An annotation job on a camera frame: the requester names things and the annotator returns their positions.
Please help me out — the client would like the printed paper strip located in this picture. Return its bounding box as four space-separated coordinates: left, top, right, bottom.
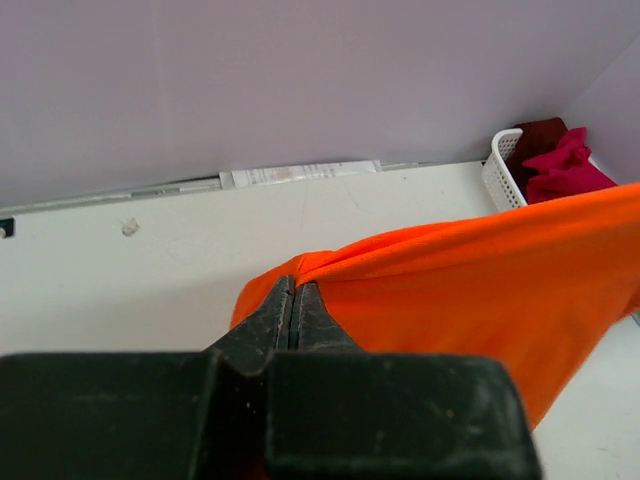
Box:
219 160 382 190

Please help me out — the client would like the white perforated plastic basket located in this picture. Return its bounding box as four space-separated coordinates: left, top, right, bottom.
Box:
481 128 527 212

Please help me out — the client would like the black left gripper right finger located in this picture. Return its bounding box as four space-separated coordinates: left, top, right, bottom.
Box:
293 282 361 353

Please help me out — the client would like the crimson red t shirt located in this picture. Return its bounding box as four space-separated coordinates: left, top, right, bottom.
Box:
523 127 617 204

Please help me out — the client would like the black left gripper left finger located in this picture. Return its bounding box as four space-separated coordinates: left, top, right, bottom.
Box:
209 276 293 376

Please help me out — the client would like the dark maroon t shirt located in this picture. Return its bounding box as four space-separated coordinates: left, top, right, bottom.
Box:
505 117 568 192

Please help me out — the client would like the orange t shirt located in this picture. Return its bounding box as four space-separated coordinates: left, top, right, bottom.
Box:
232 185 639 425

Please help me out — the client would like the small white debris piece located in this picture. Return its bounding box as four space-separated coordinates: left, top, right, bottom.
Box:
121 218 140 237

